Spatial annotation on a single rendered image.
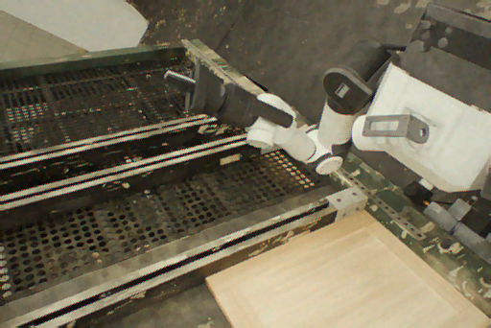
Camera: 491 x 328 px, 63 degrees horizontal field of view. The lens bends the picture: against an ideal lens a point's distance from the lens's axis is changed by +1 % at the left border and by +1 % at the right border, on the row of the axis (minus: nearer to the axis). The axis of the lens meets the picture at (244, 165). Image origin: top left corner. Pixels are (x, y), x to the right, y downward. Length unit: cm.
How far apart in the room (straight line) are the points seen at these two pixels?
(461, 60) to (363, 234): 63
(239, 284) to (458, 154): 59
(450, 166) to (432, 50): 21
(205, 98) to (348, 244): 62
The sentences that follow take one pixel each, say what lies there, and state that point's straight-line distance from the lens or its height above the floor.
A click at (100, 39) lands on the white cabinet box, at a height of 38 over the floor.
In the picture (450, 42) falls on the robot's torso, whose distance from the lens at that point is 80.
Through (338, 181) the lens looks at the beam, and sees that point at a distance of 137.
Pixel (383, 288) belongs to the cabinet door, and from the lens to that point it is 113.
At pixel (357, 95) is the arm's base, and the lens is 91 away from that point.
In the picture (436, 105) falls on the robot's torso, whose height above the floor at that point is 136.
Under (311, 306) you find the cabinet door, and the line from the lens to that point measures 104.
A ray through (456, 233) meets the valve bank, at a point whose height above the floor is 74.
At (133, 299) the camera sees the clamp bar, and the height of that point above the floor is 153.
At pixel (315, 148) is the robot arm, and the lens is 110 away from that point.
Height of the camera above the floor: 208
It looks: 46 degrees down
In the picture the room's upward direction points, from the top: 70 degrees counter-clockwise
